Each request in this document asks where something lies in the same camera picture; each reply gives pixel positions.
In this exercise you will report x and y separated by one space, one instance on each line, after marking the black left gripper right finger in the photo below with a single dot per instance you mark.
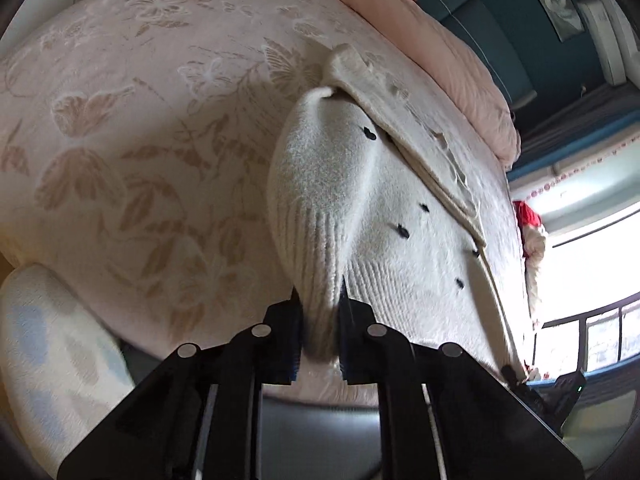
442 414

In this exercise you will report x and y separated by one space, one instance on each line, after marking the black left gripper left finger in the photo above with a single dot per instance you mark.
198 415

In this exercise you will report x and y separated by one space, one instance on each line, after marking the cream knitted sweater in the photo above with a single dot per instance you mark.
367 197

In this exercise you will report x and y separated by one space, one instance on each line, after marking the white patterned slipper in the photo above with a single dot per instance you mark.
62 370

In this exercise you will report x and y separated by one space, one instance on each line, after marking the red plush toy by window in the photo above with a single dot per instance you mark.
533 234

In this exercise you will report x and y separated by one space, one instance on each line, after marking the floral beige bed cover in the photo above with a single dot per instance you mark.
136 143

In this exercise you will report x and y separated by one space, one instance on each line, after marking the white air conditioner unit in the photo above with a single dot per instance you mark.
604 39

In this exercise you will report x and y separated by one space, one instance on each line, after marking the teal upholstered headboard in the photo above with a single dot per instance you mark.
472 22

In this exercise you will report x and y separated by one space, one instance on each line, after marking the pink folded quilt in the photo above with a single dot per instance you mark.
453 66

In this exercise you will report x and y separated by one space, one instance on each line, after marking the window with dark frame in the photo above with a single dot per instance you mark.
589 297

